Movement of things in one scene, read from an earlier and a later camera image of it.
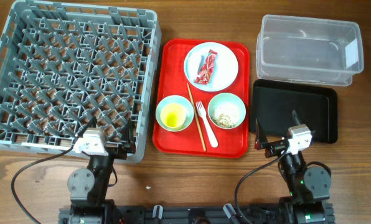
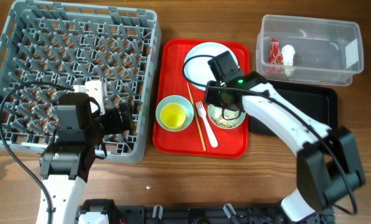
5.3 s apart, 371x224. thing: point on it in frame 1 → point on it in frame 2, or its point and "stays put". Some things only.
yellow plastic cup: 173,115 stays put
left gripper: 120,152 → 116,127
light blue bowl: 181,101 stays put
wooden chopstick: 196,118 stays put
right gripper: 275,149 → 210,98
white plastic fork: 201,112 stays put
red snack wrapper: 206,73 → 276,55
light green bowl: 226,111 stays put
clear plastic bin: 309,50 stays put
